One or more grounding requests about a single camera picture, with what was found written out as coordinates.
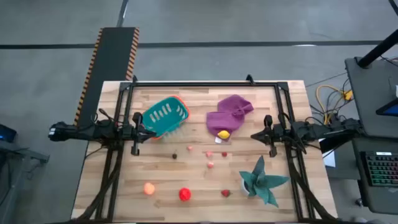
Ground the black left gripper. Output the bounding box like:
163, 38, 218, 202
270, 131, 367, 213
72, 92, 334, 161
123, 111, 157, 156

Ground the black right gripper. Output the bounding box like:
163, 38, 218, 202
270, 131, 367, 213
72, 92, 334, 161
250, 114, 285, 158

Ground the teal basket with orange rim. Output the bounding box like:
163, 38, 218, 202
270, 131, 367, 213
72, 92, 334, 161
141, 95, 191, 140

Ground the orange toy fruit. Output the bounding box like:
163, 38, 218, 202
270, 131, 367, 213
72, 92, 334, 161
143, 182, 156, 196

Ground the red toy tomato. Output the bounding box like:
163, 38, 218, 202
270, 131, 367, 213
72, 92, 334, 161
178, 187, 192, 202

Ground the purple cloth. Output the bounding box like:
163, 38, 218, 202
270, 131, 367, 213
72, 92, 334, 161
206, 94, 254, 144

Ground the green artificial plant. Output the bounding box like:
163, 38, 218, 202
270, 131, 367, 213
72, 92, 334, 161
238, 155, 290, 208

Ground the white plant pot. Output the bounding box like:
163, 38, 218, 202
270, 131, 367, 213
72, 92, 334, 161
241, 179, 251, 197

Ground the white paper sheet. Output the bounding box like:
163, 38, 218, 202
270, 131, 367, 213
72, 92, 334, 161
320, 136, 337, 169

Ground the black cart support bar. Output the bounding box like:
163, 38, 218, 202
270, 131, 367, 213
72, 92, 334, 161
319, 119, 363, 154

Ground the black mat with striped edges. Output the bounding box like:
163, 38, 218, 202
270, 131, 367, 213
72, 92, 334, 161
73, 27, 140, 127

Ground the grey workstation cart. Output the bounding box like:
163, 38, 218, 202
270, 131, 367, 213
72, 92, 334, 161
344, 57, 398, 215

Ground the black backlit keyboard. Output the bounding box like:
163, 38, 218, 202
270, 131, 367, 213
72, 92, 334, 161
364, 151, 398, 188

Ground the grey metal stand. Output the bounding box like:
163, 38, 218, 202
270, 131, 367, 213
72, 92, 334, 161
0, 139, 50, 224

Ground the tablet with blue screen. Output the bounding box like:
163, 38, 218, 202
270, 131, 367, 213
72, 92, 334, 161
375, 98, 398, 118

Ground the dark device with blue light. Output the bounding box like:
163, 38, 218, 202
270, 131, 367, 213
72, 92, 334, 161
0, 123, 18, 143

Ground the black cart pole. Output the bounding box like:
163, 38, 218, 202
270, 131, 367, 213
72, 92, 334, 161
356, 29, 398, 68

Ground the black metal rig frame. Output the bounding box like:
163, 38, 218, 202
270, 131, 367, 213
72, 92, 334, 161
73, 74, 341, 223

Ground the yellow cable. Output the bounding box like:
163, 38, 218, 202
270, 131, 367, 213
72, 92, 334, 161
315, 84, 354, 125

